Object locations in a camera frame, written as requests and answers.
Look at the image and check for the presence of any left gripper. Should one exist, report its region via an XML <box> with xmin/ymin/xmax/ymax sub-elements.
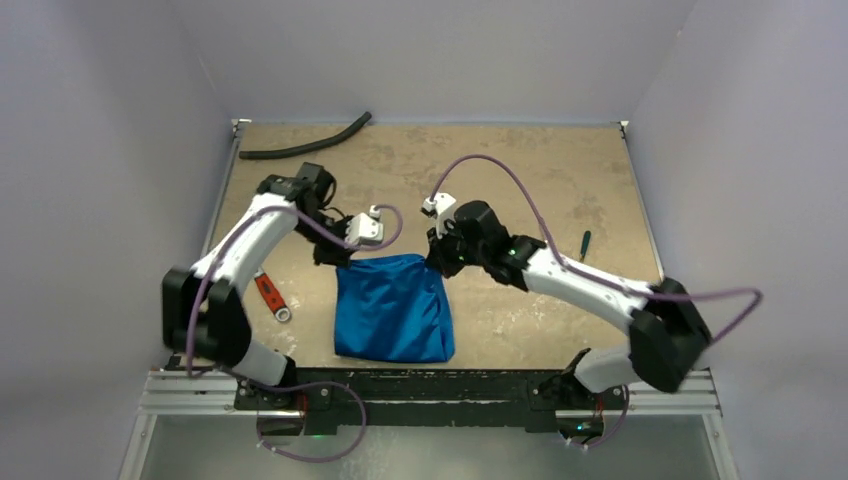
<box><xmin>293</xmin><ymin>211</ymin><xmax>361</xmax><ymax>270</ymax></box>

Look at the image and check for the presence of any blue cloth napkin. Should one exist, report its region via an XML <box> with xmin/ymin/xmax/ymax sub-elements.
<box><xmin>334</xmin><ymin>253</ymin><xmax>455</xmax><ymax>364</ymax></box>

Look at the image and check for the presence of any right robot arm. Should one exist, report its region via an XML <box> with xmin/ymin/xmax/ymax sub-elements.
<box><xmin>421</xmin><ymin>193</ymin><xmax>713</xmax><ymax>407</ymax></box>

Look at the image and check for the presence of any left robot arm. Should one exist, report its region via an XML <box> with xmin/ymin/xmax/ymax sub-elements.
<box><xmin>161</xmin><ymin>162</ymin><xmax>353</xmax><ymax>409</ymax></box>

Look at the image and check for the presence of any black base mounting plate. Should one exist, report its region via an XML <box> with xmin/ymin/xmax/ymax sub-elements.
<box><xmin>234</xmin><ymin>367</ymin><xmax>624</xmax><ymax>435</ymax></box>

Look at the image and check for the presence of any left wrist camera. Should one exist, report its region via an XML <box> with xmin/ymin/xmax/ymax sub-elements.
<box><xmin>345</xmin><ymin>205</ymin><xmax>385</xmax><ymax>247</ymax></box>

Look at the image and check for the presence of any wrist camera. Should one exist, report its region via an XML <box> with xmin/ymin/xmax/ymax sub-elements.
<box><xmin>420</xmin><ymin>192</ymin><xmax>457</xmax><ymax>222</ymax></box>
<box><xmin>345</xmin><ymin>205</ymin><xmax>385</xmax><ymax>247</ymax></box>

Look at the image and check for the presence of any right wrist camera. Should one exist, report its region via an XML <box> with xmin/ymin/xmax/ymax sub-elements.
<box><xmin>420</xmin><ymin>192</ymin><xmax>457</xmax><ymax>222</ymax></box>

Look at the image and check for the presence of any red handled wrench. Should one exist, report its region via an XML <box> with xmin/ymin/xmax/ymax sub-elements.
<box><xmin>254</xmin><ymin>268</ymin><xmax>292</xmax><ymax>323</ymax></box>

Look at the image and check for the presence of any black foam hose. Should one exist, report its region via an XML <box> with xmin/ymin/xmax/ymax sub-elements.
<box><xmin>238</xmin><ymin>111</ymin><xmax>374</xmax><ymax>162</ymax></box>

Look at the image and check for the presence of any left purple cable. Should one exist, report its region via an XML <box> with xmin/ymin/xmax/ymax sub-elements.
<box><xmin>185</xmin><ymin>203</ymin><xmax>404</xmax><ymax>463</ymax></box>

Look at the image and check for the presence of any aluminium frame rail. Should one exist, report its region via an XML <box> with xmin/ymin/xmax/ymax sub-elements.
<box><xmin>139</xmin><ymin>368</ymin><xmax>720</xmax><ymax>416</ymax></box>

